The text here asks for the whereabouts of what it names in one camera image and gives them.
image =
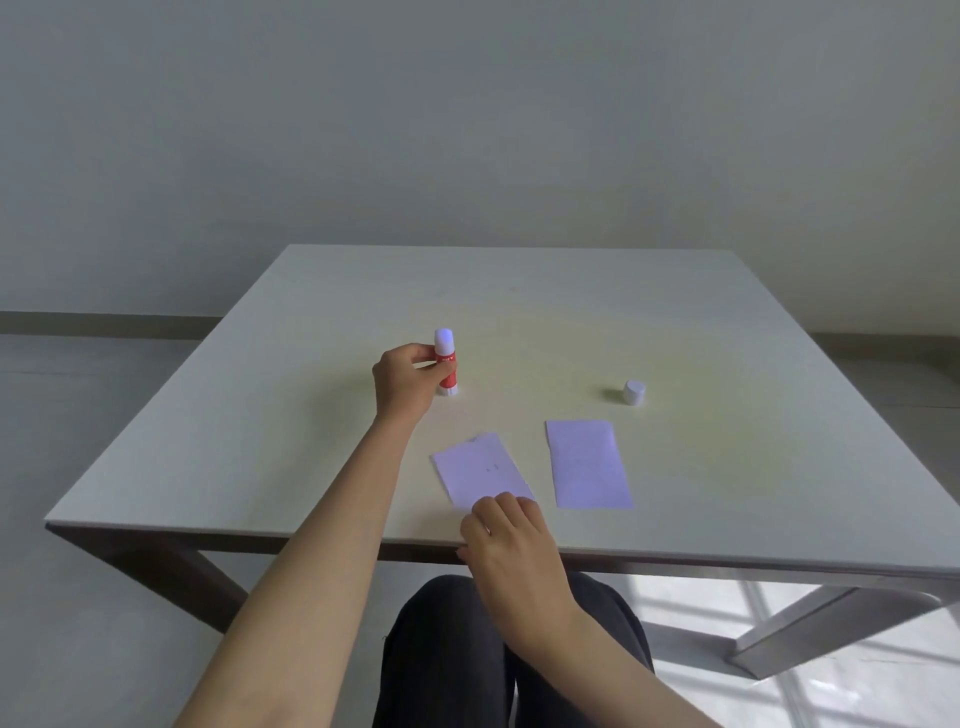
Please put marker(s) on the person's right hand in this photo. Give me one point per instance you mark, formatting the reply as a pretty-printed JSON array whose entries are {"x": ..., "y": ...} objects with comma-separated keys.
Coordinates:
[{"x": 517, "y": 570}]

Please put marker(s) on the person's left hand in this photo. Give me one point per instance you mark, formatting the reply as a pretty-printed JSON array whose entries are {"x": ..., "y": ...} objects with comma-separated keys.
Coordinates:
[{"x": 397, "y": 382}]

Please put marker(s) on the person's left thumb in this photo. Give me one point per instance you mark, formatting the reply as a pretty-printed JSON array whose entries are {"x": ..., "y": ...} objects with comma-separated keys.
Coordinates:
[{"x": 439, "y": 369}]

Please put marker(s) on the person's right thumb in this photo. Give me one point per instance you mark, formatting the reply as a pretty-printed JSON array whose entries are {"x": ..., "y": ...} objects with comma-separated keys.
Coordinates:
[{"x": 471, "y": 540}]

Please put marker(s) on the red and white glue stick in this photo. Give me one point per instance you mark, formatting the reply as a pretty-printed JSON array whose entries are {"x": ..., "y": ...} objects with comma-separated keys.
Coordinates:
[{"x": 448, "y": 379}]

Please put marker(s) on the white paper slip with marks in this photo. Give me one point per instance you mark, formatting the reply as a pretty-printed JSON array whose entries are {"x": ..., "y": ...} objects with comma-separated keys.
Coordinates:
[{"x": 480, "y": 465}]

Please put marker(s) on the person's left forearm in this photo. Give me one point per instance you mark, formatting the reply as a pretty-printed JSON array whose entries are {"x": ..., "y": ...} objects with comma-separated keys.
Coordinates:
[{"x": 322, "y": 570}]

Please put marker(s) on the person's right forearm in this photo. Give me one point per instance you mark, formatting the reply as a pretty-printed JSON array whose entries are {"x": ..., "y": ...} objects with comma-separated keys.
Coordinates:
[{"x": 607, "y": 675}]

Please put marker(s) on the person's black trousers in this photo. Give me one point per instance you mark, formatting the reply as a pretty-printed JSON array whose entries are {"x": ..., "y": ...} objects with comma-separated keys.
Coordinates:
[{"x": 442, "y": 660}]

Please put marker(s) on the plain white paper slip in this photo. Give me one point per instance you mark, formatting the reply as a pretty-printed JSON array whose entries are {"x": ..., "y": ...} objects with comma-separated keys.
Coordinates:
[{"x": 589, "y": 465}]

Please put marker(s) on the white glue stick cap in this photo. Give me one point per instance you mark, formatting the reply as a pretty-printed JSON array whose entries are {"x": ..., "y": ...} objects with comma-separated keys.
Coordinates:
[{"x": 634, "y": 393}]

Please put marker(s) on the white table with grey legs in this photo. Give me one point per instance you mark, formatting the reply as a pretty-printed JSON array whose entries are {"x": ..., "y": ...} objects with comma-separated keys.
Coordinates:
[{"x": 675, "y": 300}]

